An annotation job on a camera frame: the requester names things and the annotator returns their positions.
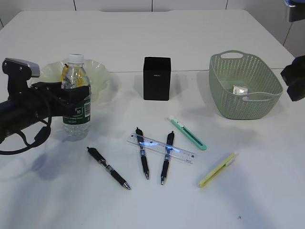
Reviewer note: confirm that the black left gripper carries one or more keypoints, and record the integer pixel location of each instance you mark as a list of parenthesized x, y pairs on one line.
[(27, 105)]

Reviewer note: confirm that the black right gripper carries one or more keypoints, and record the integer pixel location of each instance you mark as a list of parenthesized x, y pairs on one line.
[(294, 77)]

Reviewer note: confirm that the yellow pear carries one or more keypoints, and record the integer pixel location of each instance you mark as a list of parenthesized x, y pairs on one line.
[(64, 72)]

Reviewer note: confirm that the clear water bottle green label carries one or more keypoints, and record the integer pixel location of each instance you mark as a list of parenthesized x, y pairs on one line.
[(77, 123)]

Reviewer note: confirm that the yellow green pen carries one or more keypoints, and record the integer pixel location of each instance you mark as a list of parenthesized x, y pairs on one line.
[(217, 169)]

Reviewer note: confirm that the green utility knife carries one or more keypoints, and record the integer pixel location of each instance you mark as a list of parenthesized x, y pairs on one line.
[(187, 132)]

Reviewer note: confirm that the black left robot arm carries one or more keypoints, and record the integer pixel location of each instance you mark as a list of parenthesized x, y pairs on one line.
[(39, 102)]

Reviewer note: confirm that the pale green wavy glass plate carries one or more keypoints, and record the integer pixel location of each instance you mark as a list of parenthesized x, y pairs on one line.
[(98, 74)]

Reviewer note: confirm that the black pen far left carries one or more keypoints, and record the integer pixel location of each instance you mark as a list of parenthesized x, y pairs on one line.
[(102, 161)]

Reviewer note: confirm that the black pen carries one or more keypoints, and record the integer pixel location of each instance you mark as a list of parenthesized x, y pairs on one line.
[(139, 135), (169, 143), (102, 161)]

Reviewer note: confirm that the green plastic woven basket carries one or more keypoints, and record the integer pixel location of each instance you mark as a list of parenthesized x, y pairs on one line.
[(264, 88)]

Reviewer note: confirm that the black pen middle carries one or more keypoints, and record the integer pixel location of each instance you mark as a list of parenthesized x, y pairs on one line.
[(139, 135)]

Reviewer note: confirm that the black square pen holder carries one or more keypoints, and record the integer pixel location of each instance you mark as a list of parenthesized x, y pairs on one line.
[(156, 78)]

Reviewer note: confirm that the black pen right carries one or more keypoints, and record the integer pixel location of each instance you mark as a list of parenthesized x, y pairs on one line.
[(169, 143)]

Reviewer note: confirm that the clear plastic ruler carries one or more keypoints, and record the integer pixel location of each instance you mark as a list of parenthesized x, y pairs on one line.
[(162, 148)]

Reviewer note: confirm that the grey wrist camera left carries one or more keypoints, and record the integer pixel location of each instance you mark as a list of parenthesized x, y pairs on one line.
[(23, 64)]

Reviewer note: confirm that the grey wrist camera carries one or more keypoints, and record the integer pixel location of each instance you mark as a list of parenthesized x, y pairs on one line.
[(294, 10), (23, 64)]

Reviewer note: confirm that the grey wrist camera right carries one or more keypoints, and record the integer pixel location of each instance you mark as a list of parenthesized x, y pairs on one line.
[(294, 10)]

